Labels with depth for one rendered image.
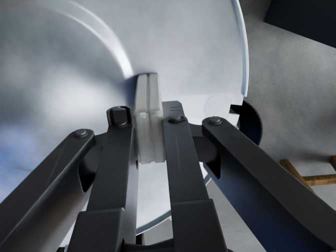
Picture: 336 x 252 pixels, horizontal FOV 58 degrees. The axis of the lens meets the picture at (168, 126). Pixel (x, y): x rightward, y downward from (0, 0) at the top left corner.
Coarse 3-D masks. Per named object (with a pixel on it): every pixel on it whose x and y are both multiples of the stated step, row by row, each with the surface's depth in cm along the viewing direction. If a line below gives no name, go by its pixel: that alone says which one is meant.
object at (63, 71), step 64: (0, 0) 18; (64, 0) 19; (128, 0) 19; (192, 0) 19; (0, 64) 19; (64, 64) 20; (128, 64) 21; (192, 64) 21; (0, 128) 21; (64, 128) 22; (0, 192) 24
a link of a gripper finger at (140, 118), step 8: (144, 80) 20; (136, 88) 19; (144, 88) 18; (136, 96) 17; (144, 96) 17; (136, 104) 16; (144, 104) 16; (136, 112) 15; (144, 112) 15; (136, 120) 15; (144, 120) 15; (136, 128) 15; (144, 128) 15; (136, 136) 16; (144, 136) 15; (144, 144) 16; (144, 152) 16; (144, 160) 16; (152, 160) 16
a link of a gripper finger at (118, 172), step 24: (120, 120) 14; (120, 144) 13; (120, 168) 11; (96, 192) 10; (120, 192) 10; (96, 216) 8; (120, 216) 8; (72, 240) 7; (96, 240) 7; (120, 240) 8
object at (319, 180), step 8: (280, 160) 119; (288, 168) 115; (296, 176) 111; (304, 176) 111; (312, 176) 111; (320, 176) 111; (328, 176) 111; (304, 184) 107; (312, 184) 110; (320, 184) 110
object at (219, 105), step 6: (216, 96) 22; (222, 96) 22; (210, 102) 23; (216, 102) 23; (222, 102) 23; (228, 102) 23; (204, 108) 23; (210, 108) 23; (216, 108) 23; (222, 108) 23; (228, 108) 23; (210, 114) 23; (216, 114) 23; (222, 114) 23
